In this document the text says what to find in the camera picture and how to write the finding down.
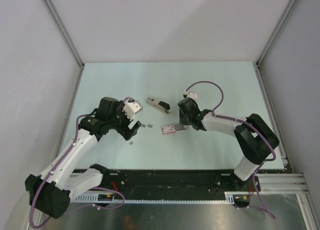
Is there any white slotted cable duct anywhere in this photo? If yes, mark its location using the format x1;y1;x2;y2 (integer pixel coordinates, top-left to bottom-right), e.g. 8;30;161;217
72;192;238;205

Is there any red white staple box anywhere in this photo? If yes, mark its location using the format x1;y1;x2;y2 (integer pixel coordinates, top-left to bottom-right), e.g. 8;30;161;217
161;124;187;135

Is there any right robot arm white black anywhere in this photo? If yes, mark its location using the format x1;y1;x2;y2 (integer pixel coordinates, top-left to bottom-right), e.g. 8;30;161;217
177;97;280;191

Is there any beige black stapler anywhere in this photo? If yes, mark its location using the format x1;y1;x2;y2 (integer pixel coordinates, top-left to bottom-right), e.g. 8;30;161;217
146;98;171;115

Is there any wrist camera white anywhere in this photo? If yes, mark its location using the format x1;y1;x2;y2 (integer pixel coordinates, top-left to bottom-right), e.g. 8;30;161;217
123;99;143;121
183;90;198;101

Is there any aluminium frame rail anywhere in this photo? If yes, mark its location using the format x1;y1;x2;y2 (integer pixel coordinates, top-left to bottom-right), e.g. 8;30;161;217
257;174;309;195

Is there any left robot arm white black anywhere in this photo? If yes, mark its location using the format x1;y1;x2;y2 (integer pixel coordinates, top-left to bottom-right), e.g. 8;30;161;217
25;97;143;219

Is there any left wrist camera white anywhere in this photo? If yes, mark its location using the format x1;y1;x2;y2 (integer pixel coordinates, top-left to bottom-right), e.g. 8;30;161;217
123;99;143;121

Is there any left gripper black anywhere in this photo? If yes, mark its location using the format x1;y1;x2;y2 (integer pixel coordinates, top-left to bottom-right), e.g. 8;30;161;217
108;102;141;140

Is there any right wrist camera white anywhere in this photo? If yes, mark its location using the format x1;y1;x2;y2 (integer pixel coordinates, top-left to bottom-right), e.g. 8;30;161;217
183;90;198;101

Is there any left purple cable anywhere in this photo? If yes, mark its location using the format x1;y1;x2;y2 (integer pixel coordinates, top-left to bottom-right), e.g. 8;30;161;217
29;97;126;228

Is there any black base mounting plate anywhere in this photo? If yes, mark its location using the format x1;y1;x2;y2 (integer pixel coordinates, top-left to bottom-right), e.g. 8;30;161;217
99;169;261;201

